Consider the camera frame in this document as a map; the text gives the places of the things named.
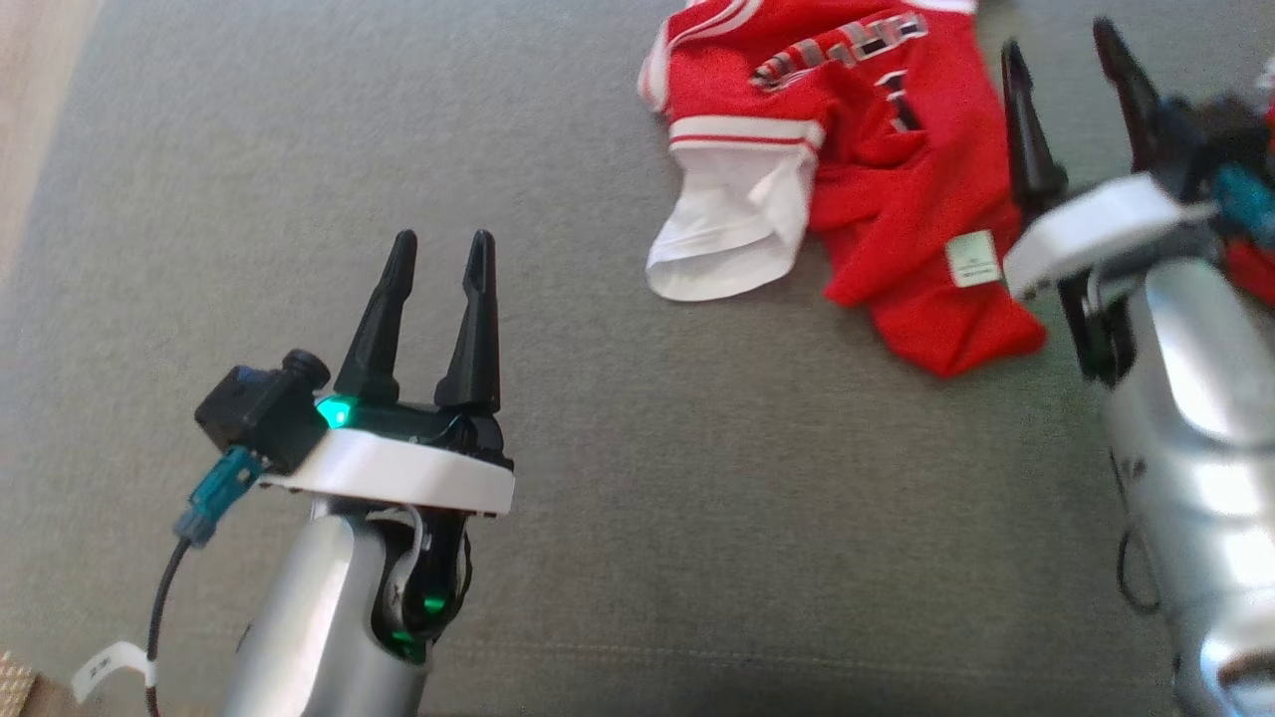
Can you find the beige woven object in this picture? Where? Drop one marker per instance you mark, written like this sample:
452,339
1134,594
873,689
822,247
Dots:
15,687

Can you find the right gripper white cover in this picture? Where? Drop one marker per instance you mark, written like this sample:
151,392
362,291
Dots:
1096,229

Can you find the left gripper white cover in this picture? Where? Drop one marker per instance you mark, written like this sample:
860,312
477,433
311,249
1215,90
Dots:
398,473

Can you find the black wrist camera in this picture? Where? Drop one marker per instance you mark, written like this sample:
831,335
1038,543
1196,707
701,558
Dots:
1210,129
259,413

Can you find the grey fabric sofa seat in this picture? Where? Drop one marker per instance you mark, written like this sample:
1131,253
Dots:
598,498

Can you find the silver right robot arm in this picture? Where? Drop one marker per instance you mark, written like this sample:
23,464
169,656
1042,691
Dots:
1205,448

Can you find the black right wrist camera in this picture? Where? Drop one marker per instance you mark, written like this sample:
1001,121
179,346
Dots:
1210,129

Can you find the red basketball jersey white trim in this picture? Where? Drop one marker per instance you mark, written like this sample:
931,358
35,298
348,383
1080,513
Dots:
877,199

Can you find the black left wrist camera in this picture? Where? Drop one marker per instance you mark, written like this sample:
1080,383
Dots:
259,413

